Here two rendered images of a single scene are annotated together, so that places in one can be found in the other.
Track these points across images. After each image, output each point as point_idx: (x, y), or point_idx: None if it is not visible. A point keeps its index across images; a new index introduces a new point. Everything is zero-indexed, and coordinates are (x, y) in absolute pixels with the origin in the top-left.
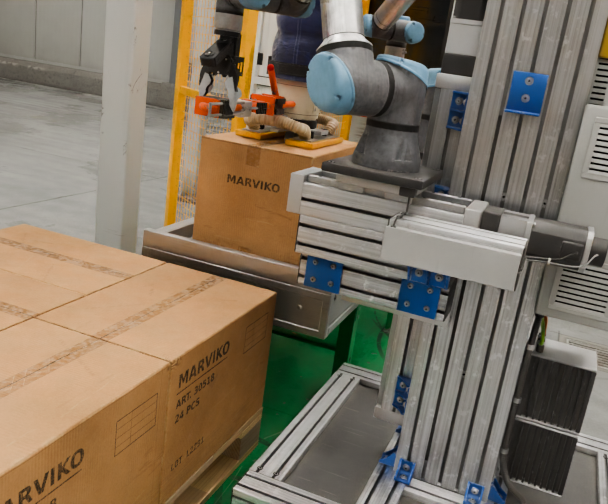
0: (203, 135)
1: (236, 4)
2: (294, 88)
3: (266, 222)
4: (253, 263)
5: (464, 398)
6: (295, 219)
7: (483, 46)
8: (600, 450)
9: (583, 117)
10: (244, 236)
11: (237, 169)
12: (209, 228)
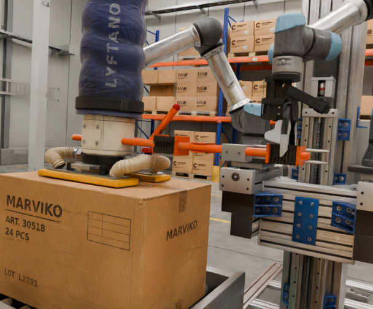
0: None
1: (316, 53)
2: (132, 125)
3: (190, 262)
4: (214, 304)
5: (343, 282)
6: (204, 244)
7: (356, 94)
8: (265, 283)
9: (369, 126)
10: (178, 289)
11: (173, 222)
12: (153, 306)
